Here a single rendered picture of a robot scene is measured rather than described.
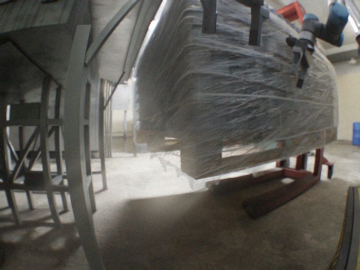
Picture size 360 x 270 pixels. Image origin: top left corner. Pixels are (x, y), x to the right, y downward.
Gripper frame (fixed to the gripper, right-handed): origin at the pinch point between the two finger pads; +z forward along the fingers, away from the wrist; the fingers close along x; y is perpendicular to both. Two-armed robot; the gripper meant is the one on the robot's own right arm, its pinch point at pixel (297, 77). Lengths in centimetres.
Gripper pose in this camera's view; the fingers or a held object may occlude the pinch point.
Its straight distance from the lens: 71.7
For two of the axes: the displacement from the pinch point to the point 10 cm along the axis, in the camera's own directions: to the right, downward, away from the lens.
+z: -3.5, 9.0, 2.6
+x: 7.6, 1.1, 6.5
